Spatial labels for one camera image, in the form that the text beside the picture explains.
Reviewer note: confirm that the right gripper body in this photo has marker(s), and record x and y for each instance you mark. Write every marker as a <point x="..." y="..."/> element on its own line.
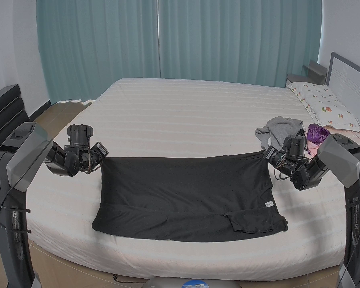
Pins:
<point x="274" y="157"/>

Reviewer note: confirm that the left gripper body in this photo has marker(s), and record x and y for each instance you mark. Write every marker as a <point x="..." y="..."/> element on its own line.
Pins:
<point x="96" y="159"/>

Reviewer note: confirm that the black T-shirt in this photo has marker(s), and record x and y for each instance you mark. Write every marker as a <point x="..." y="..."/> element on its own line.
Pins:
<point x="183" y="196"/>

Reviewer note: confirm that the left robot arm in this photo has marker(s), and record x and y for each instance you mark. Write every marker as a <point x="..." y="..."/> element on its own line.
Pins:
<point x="24" y="154"/>

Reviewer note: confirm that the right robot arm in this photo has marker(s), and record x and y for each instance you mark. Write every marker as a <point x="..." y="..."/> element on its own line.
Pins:
<point x="339" y="157"/>

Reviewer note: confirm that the grey garment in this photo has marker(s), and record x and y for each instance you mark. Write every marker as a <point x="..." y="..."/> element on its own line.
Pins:
<point x="280" y="129"/>

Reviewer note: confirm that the pink garment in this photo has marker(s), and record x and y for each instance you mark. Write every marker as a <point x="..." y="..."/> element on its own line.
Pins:
<point x="312" y="150"/>

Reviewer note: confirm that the purple garment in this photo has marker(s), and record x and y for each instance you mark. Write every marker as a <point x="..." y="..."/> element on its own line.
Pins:
<point x="318" y="133"/>

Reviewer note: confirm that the white printed pillow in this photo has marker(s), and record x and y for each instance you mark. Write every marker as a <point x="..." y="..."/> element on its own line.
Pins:
<point x="324" y="103"/>

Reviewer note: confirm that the grey bedside table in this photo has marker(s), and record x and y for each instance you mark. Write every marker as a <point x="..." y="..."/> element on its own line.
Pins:
<point x="315" y="70"/>

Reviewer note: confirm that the bed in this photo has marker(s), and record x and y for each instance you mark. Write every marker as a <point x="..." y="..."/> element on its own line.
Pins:
<point x="180" y="112"/>

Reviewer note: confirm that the black chest of drawers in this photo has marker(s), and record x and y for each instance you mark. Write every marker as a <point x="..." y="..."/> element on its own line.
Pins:
<point x="4" y="112"/>

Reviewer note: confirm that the blue-green curtain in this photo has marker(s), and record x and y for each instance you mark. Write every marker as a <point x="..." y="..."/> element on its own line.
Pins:
<point x="99" y="40"/>
<point x="237" y="31"/>

